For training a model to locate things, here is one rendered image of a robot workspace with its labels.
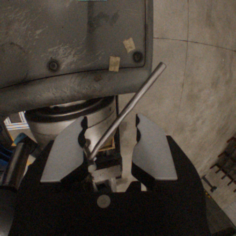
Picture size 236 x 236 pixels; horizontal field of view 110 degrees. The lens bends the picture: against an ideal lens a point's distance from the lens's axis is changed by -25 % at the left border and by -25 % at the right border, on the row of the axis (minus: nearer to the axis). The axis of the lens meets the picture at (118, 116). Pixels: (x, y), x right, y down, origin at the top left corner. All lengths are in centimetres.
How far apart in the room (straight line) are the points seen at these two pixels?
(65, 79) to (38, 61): 6
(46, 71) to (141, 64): 18
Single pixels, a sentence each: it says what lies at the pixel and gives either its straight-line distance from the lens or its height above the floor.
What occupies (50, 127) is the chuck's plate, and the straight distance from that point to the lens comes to 29.
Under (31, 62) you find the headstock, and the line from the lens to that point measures 23.
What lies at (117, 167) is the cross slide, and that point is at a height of 97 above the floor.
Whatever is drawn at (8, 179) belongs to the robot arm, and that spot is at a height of 125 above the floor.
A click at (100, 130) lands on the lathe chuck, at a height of 122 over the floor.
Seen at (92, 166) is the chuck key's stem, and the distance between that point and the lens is 24.
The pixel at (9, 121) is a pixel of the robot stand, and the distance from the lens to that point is 171.
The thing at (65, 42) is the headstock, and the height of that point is 126.
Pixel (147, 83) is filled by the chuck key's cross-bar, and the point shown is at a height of 132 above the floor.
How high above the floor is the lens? 147
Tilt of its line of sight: 57 degrees down
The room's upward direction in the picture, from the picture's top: 149 degrees clockwise
